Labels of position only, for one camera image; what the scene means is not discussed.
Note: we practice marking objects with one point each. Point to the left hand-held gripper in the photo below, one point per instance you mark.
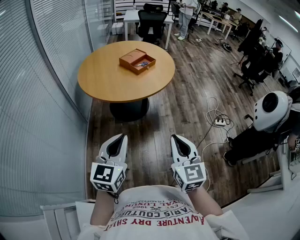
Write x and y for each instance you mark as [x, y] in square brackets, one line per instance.
[103, 174]

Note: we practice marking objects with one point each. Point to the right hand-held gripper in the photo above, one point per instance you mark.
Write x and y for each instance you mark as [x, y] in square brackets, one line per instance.
[193, 173]

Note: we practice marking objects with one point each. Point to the brown wooden box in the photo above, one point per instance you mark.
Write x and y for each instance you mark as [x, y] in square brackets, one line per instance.
[131, 57]

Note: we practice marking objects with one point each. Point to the person's right forearm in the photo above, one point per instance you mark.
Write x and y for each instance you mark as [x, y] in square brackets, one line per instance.
[204, 201]

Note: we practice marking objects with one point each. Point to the person's left forearm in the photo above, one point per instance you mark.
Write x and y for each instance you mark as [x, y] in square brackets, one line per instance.
[103, 206]

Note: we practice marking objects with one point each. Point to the black table base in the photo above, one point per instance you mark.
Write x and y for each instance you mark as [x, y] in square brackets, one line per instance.
[129, 110]

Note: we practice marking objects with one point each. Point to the white power strip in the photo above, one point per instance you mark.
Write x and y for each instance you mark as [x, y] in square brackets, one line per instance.
[198, 40]
[219, 122]

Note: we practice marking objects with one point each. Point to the white helmet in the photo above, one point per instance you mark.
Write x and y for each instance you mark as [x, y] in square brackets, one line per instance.
[260, 117]

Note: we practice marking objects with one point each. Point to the white printed shirt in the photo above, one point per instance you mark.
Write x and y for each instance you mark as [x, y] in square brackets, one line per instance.
[152, 229]

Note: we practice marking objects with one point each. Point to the black office chair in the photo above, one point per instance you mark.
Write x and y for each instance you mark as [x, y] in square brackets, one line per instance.
[152, 18]
[249, 72]
[252, 37]

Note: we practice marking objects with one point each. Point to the black floor device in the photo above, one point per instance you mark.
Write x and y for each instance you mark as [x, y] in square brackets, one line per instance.
[226, 45]

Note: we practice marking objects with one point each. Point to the white carton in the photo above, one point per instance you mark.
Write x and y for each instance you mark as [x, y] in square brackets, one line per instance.
[117, 29]

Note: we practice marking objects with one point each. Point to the wooden desk with white legs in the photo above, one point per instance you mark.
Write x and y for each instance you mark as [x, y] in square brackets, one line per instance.
[218, 20]

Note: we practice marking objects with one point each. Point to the white slatted frame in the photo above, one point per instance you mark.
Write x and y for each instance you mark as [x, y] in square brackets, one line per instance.
[58, 218]

